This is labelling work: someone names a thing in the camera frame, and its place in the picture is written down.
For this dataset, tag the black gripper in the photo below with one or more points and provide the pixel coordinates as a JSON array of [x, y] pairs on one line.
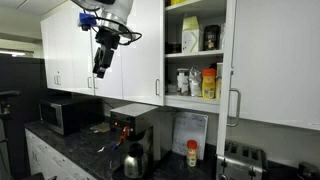
[[107, 41]]

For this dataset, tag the white cabinet door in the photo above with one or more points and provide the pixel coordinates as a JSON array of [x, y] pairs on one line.
[[143, 66], [111, 88], [81, 60], [64, 56], [225, 100], [276, 60]]

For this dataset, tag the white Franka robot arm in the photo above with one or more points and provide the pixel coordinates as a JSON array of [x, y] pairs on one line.
[[116, 10]]

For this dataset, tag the white cabinet body with shelves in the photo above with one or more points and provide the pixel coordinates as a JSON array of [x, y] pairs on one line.
[[193, 103]]

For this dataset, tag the white base cabinet drawers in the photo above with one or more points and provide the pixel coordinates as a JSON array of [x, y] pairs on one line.
[[43, 156]]

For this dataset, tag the steel black coffee brewer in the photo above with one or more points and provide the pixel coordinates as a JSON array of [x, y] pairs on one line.
[[133, 110]]

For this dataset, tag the tan paper napkin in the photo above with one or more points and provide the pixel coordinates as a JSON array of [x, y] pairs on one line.
[[100, 127]]

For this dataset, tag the steel black microwave oven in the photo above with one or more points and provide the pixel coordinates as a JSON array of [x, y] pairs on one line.
[[58, 116]]

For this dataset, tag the small clear cup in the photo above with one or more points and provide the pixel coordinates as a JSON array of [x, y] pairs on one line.
[[172, 88]]

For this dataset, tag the dark glass jar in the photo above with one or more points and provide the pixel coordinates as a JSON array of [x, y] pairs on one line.
[[173, 47]]

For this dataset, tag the small white scrap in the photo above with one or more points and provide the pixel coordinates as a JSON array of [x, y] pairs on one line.
[[101, 149]]

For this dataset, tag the white plastic bottle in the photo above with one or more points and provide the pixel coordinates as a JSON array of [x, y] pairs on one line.
[[182, 83]]

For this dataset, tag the ceiling light strip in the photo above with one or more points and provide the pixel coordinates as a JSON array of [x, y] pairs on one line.
[[11, 53]]

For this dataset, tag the silver foil bag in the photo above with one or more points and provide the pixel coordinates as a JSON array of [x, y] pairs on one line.
[[195, 83]]

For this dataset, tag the green white carton box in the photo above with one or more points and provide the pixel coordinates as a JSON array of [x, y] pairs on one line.
[[190, 36]]

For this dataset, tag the steel coffee carafe black lid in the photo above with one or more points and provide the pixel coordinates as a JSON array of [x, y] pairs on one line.
[[135, 165]]

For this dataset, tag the black equipment stand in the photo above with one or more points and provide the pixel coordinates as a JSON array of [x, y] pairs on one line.
[[5, 108]]

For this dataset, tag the small cardboard package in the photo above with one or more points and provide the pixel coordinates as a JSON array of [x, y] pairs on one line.
[[178, 2]]

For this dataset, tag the small white board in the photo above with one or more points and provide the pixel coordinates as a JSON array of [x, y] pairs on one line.
[[190, 133]]

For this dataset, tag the yellow canister orange lid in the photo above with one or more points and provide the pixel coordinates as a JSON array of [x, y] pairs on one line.
[[208, 85]]

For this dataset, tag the black coffee bag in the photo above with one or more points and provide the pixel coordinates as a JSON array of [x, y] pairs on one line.
[[211, 38]]

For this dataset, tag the yellow white carton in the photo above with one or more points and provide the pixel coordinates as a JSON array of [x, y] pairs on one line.
[[218, 86]]

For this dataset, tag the spice bottle orange lid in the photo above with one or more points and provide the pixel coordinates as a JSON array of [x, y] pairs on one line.
[[191, 156]]

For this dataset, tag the white packet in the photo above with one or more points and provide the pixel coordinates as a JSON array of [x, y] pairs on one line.
[[222, 36]]

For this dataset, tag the steel four slot toaster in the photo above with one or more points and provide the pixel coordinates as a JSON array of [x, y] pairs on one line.
[[240, 166]]

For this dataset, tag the black round appliance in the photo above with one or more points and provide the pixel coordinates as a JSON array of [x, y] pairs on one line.
[[308, 171]]

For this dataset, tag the grey wrist camera blue mount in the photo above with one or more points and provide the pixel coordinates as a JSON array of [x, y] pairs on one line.
[[87, 20]]

